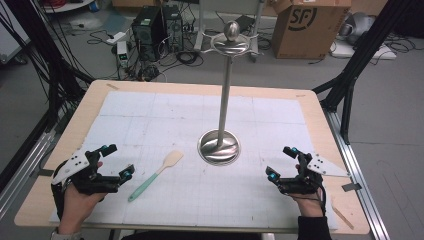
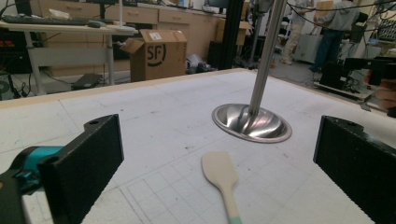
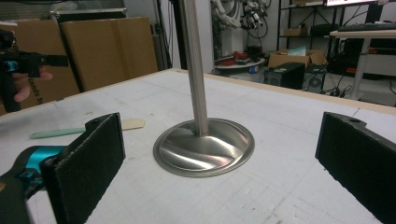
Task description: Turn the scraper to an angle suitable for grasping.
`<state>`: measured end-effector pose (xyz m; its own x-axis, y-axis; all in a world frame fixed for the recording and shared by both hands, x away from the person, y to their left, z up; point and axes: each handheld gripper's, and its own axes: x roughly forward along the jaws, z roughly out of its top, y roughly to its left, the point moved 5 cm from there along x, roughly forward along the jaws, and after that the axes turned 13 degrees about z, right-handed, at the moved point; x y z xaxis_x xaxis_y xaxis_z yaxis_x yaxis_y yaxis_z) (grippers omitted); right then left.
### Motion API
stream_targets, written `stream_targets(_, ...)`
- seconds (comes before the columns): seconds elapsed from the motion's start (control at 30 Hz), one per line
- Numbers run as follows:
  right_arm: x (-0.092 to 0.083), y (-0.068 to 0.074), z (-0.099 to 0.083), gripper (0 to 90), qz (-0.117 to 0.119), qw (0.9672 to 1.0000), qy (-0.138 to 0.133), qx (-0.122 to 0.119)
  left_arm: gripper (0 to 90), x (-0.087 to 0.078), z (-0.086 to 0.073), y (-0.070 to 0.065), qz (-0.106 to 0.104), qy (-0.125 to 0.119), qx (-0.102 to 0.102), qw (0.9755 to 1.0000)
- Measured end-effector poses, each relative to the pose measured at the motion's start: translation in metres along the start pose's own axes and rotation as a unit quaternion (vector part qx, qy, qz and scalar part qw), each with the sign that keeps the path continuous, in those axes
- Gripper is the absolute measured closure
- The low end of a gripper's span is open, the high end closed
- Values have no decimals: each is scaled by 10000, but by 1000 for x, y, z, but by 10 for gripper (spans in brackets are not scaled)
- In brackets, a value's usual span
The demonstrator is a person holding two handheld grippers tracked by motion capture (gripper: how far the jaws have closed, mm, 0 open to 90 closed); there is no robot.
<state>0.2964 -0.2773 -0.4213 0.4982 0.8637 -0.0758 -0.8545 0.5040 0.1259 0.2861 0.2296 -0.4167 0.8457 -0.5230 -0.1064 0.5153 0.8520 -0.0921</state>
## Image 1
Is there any aluminium rail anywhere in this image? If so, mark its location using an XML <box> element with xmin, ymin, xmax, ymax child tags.
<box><xmin>322</xmin><ymin>108</ymin><xmax>392</xmax><ymax>240</ymax></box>
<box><xmin>0</xmin><ymin>128</ymin><xmax>58</xmax><ymax>219</ymax></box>

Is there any steel utensil stand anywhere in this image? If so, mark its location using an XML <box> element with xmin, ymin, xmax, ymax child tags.
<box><xmin>197</xmin><ymin>20</ymin><xmax>260</xmax><ymax>167</ymax></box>

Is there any coiled black cable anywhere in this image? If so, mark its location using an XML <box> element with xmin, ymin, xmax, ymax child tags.
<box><xmin>174</xmin><ymin>49</ymin><xmax>205</xmax><ymax>68</ymax></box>

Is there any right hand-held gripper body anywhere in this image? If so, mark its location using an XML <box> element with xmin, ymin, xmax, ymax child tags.
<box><xmin>277</xmin><ymin>151</ymin><xmax>350</xmax><ymax>196</ymax></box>

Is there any white power strip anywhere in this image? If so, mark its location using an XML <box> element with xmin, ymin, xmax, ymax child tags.
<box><xmin>105</xmin><ymin>31</ymin><xmax>128</xmax><ymax>46</ymax></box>

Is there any black metal frame with cables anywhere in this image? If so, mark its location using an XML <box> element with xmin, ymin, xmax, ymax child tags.
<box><xmin>4</xmin><ymin>0</ymin><xmax>97</xmax><ymax>133</ymax></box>

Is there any grey round appliance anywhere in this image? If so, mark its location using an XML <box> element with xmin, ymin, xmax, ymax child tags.
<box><xmin>339</xmin><ymin>11</ymin><xmax>377</xmax><ymax>47</ymax></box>

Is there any black power adapter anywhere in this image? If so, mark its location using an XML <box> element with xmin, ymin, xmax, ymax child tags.
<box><xmin>137</xmin><ymin>64</ymin><xmax>162</xmax><ymax>82</ymax></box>

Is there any large black computer tower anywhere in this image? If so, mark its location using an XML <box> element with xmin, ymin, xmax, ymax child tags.
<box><xmin>131</xmin><ymin>5</ymin><xmax>168</xmax><ymax>63</ymax></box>

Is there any white flat board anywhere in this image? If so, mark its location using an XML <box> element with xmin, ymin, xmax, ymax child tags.
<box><xmin>329</xmin><ymin>39</ymin><xmax>398</xmax><ymax>61</ymax></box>

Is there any wooden spatula with green handle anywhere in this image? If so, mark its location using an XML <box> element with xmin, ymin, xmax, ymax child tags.
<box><xmin>127</xmin><ymin>149</ymin><xmax>185</xmax><ymax>203</ymax></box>

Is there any brown cardboard box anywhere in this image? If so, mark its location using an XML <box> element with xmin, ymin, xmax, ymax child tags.
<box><xmin>270</xmin><ymin>0</ymin><xmax>353</xmax><ymax>61</ymax></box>

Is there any person's left hand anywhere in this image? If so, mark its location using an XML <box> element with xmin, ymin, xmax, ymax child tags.
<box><xmin>58</xmin><ymin>184</ymin><xmax>108</xmax><ymax>234</ymax></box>

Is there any white grid mat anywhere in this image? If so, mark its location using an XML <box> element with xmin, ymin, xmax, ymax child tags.
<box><xmin>49</xmin><ymin>90</ymin><xmax>338</xmax><ymax>231</ymax></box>

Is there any white round table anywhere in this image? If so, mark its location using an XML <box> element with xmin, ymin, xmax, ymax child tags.
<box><xmin>42</xmin><ymin>0</ymin><xmax>97</xmax><ymax>15</ymax></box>

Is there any slim black computer tower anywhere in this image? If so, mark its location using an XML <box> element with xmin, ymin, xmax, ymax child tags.
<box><xmin>162</xmin><ymin>4</ymin><xmax>185</xmax><ymax>53</ymax></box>

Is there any white device with green display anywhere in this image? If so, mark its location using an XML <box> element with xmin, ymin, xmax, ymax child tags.
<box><xmin>115</xmin><ymin>40</ymin><xmax>131</xmax><ymax>68</ymax></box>

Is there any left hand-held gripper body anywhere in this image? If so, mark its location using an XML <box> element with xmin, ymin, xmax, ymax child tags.
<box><xmin>50</xmin><ymin>147</ymin><xmax>122</xmax><ymax>197</ymax></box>

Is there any person's right hand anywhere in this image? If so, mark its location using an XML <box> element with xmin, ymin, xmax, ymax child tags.
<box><xmin>289</xmin><ymin>189</ymin><xmax>326</xmax><ymax>219</ymax></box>

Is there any thin wooden stick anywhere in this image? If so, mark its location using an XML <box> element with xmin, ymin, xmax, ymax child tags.
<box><xmin>329</xmin><ymin>196</ymin><xmax>356</xmax><ymax>231</ymax></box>

